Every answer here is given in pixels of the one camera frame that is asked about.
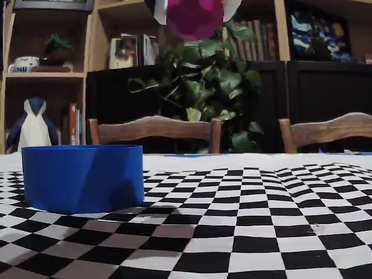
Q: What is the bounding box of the colourful thin book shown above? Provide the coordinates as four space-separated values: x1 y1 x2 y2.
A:
77 109 85 145

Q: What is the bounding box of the checkerboard printed white paper mat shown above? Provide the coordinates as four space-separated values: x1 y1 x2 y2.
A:
0 153 372 279

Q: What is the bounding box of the blue round box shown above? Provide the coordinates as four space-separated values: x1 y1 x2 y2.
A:
22 144 145 214

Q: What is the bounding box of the small bonsai tree model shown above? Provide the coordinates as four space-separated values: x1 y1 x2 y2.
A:
39 33 75 67

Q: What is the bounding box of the black cabinet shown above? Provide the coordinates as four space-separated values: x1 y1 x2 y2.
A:
85 60 372 154

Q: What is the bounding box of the tan hardcover book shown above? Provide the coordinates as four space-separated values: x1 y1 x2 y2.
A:
252 19 263 61

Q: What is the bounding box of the picture printed box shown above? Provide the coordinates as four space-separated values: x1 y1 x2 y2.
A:
109 36 139 70

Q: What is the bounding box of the reddish brown hardcover book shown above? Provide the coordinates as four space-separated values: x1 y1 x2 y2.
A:
266 23 276 61

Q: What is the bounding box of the light wooden bookshelf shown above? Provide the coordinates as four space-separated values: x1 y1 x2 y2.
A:
0 0 372 155

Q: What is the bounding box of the red spine book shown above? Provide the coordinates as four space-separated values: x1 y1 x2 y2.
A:
69 103 78 145

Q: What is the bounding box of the brown wooden chair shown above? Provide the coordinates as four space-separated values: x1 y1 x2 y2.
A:
88 115 223 154
278 112 372 154

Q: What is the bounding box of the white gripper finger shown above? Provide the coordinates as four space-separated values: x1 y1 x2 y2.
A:
222 0 242 23

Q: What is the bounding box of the pink faceted ball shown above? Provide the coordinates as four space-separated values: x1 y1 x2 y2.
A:
166 0 225 41

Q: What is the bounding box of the blue starry night picture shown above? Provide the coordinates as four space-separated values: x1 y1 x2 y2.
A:
290 8 354 62

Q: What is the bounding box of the blue white penguin plush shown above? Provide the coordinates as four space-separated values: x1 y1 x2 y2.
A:
5 97 59 154

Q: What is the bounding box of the green leafy pothos plant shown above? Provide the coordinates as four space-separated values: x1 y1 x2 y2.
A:
127 20 265 153

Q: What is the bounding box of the dark brown hardcover book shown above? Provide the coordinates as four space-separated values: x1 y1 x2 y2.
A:
240 20 253 61

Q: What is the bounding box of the black-backed white gripper finger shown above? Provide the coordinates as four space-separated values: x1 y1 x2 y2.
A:
144 0 169 26

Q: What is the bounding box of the dark gray box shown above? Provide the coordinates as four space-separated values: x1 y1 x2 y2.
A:
13 0 94 12

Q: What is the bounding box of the white black box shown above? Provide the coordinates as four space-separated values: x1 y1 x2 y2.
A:
139 33 159 67

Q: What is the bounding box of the white patterned mug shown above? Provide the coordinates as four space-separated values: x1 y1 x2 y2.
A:
8 56 40 73

